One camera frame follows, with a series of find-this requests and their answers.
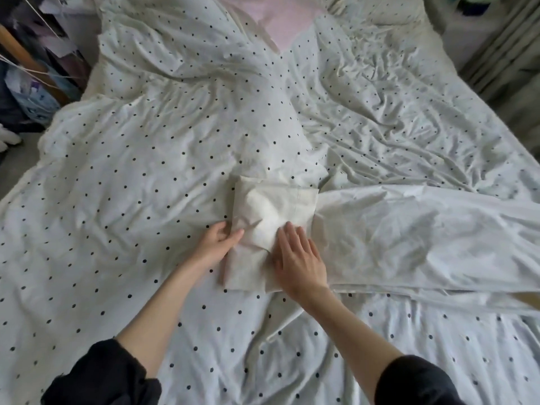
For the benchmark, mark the person's left hand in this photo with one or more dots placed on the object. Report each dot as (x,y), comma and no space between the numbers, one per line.
(215,247)

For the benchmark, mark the person's right hand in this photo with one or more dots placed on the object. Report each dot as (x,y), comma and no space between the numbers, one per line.
(299,265)

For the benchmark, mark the cream white jacket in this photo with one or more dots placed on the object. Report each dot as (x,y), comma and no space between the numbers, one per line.
(405,240)

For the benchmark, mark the person's right forearm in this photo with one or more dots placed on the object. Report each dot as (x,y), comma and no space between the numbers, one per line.
(363,341)

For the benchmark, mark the person's left forearm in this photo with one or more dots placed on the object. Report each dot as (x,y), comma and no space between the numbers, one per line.
(160,320)

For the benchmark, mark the white dotted bed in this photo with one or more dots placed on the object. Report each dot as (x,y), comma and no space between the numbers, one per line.
(152,147)

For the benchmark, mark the white shoe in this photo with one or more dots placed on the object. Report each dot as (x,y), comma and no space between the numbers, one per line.
(8,137)

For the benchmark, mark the blue patterned bag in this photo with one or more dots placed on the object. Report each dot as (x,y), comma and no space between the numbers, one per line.
(34,97)

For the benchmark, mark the pink pillow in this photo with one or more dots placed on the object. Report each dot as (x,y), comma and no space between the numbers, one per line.
(274,14)

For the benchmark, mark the white pillow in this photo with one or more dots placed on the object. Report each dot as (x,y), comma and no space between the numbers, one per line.
(384,6)

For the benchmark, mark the white bedside cabinet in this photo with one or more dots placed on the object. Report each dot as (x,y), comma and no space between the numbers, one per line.
(464,29)

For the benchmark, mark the wooden post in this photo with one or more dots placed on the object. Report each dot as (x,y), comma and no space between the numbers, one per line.
(29,63)

